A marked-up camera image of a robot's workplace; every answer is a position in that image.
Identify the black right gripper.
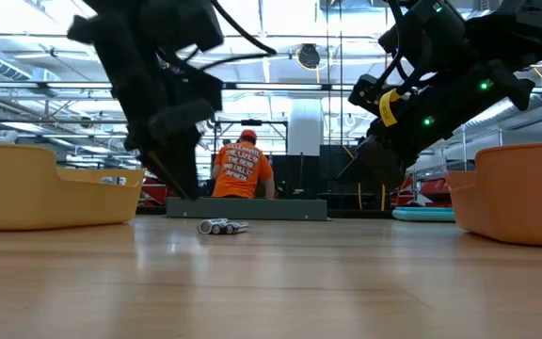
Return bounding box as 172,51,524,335
335,59,536,189

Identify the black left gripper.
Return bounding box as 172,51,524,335
67,14,215,202

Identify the metal rack with red bins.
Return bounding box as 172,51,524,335
139,174,169,207
392,162,477,208

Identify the black partition panel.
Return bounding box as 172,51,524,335
270,143,361,211

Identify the teal calculator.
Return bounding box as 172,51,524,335
391,205,455,223

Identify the person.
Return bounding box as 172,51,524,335
210,129,276,200

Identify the grey multi-outlet power strip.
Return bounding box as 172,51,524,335
166,196,328,221

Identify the yellow plastic bin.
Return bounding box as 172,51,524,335
0,143,146,232

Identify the orange plastic bin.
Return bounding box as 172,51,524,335
444,142,542,249

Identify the yellow cable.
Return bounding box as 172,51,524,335
341,145,388,212

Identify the yellow cable tag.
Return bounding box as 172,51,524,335
377,88,402,128

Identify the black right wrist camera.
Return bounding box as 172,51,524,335
348,73,388,117

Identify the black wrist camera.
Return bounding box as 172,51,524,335
348,73,388,117
160,63,225,114

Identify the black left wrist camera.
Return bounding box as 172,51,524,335
160,63,225,114

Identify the black gantry frame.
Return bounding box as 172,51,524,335
213,119,289,156

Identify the black hanging cable reel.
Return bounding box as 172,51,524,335
297,42,322,70

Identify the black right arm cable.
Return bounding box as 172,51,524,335
386,0,422,95

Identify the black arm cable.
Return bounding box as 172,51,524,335
183,0,278,72
386,0,422,95

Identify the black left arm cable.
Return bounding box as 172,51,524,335
183,0,278,72

